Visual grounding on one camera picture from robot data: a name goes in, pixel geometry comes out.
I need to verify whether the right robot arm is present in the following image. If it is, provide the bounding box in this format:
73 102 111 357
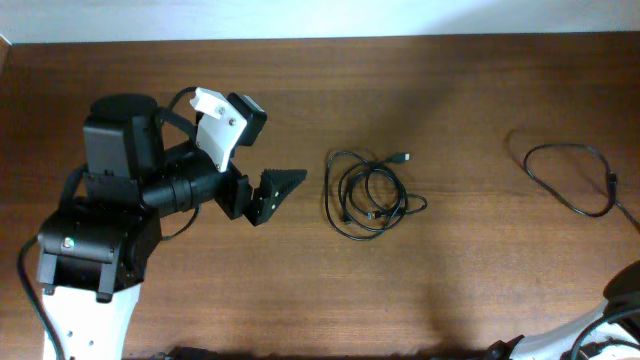
482 262 639 360

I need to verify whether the black usb cable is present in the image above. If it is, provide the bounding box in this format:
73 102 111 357
337 164 429 233
522 143 640 232
323 150 412 242

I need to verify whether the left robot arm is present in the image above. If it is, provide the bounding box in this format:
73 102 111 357
34 86 306 359

